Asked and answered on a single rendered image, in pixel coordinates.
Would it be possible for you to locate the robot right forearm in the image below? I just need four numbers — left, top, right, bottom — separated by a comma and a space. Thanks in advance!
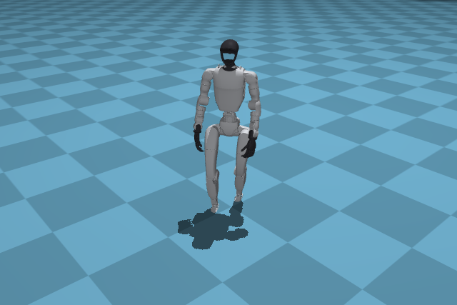
194, 95, 206, 130

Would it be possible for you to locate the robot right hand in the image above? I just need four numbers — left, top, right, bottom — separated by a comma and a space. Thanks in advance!
194, 124, 203, 151

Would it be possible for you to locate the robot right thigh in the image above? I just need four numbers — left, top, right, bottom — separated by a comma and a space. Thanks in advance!
204, 124, 220, 182

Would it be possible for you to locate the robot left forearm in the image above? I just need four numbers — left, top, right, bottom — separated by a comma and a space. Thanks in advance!
248, 101, 261, 138

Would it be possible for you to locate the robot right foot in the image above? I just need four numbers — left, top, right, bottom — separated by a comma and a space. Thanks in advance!
211, 204, 219, 213

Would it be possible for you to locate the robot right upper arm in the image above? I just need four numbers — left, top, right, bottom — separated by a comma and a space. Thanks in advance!
199, 68, 215, 106

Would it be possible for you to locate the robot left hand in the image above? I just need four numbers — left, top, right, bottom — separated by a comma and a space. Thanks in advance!
241, 130, 257, 158

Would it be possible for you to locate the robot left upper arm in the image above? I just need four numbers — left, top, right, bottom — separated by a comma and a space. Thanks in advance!
243, 70, 260, 110

